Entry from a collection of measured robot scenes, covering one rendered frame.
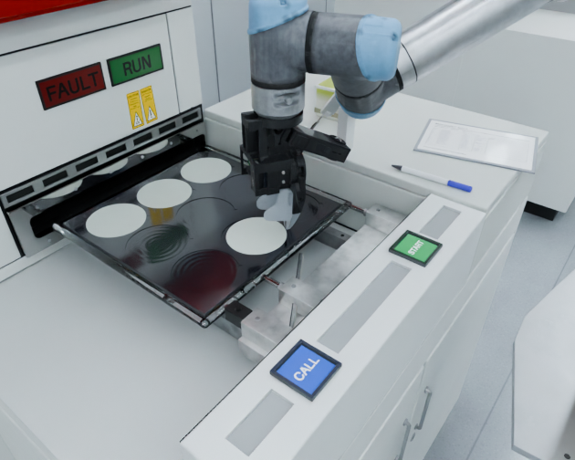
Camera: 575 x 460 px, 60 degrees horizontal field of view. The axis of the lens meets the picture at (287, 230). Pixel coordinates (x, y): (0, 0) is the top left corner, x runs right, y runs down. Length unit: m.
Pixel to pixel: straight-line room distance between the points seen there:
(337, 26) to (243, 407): 0.44
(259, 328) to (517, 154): 0.58
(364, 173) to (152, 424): 0.53
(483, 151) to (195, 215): 0.54
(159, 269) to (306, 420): 0.36
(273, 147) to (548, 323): 0.51
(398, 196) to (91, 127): 0.55
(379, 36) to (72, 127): 0.54
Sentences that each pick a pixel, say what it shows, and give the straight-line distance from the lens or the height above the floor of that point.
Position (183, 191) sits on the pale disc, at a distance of 0.96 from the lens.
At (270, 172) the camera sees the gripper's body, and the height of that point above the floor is 1.03.
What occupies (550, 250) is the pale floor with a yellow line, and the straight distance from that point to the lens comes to 2.50.
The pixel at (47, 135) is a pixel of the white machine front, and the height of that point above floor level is 1.03.
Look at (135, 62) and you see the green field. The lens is 0.98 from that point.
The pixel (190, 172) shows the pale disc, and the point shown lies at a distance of 1.01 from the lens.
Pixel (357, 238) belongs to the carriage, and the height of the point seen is 0.88.
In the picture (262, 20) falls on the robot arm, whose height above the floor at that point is 1.24.
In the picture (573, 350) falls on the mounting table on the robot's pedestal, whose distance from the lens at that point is 0.86.
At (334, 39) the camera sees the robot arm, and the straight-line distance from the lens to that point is 0.64.
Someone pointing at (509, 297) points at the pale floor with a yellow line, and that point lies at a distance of 2.18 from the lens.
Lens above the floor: 1.40
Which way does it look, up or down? 37 degrees down
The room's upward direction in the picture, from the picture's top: straight up
